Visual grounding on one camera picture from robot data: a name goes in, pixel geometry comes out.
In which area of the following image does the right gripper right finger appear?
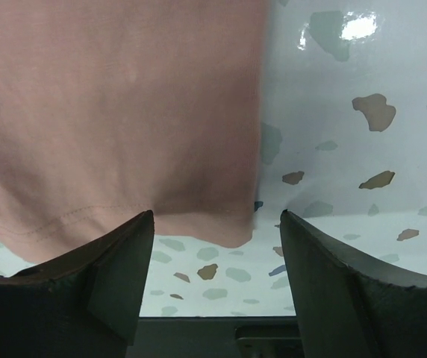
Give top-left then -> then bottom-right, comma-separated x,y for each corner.
280,210 -> 427,357

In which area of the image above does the pink t shirt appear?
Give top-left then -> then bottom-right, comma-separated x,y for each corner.
0,1 -> 270,263

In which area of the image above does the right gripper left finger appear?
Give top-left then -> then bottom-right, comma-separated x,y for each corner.
0,211 -> 154,357

